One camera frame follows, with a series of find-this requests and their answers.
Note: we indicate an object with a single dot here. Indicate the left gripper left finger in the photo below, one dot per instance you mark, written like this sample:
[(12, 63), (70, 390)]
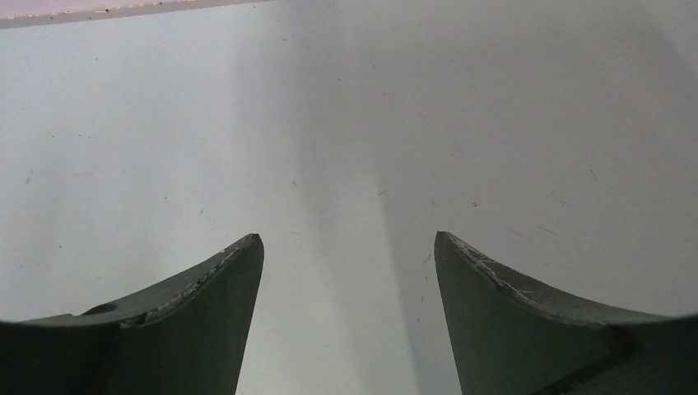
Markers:
[(183, 335)]

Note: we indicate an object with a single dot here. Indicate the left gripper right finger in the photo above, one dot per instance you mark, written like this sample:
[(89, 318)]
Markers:
[(513, 334)]

